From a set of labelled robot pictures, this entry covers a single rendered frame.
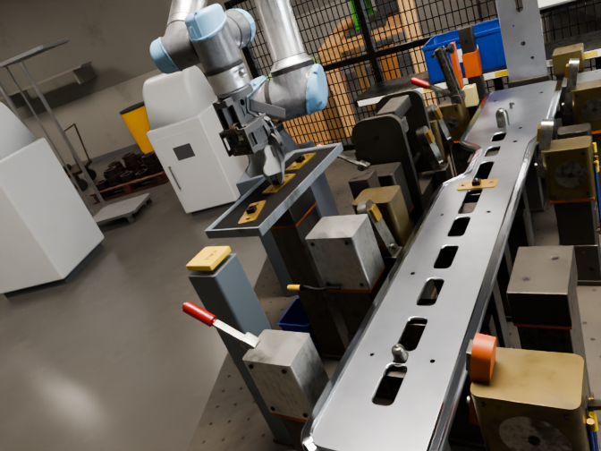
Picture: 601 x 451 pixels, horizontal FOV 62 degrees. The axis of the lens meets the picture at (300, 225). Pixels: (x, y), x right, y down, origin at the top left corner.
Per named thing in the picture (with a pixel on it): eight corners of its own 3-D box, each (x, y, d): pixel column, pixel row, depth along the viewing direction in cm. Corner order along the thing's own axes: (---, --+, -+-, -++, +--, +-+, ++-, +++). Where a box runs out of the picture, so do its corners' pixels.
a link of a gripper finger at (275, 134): (268, 165, 104) (250, 126, 100) (274, 161, 105) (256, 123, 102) (285, 161, 101) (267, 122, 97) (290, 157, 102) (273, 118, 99)
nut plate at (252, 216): (255, 221, 94) (253, 216, 93) (238, 225, 95) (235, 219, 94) (266, 200, 101) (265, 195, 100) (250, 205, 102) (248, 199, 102)
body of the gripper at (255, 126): (229, 160, 101) (204, 104, 95) (254, 141, 106) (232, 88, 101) (257, 157, 96) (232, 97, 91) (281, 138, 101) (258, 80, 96)
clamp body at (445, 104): (482, 208, 161) (459, 104, 146) (452, 209, 166) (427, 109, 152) (486, 198, 165) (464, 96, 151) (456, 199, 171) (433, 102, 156)
